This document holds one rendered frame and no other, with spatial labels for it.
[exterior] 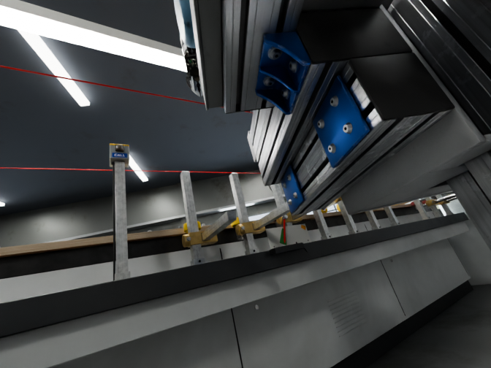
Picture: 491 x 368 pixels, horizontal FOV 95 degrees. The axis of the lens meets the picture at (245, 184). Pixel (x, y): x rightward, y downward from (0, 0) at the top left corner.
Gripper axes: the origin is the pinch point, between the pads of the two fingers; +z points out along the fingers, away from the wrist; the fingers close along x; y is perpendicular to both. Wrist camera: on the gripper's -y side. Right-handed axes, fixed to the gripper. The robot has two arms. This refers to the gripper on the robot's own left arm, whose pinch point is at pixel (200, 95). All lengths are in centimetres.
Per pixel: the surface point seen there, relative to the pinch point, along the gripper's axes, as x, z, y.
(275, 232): 24, 54, -38
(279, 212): 21, 50, -14
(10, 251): -74, 43, -17
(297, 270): 31, 73, -44
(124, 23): -61, -217, -99
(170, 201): -113, -170, -536
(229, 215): 1, 51, 0
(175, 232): -23, 43, -39
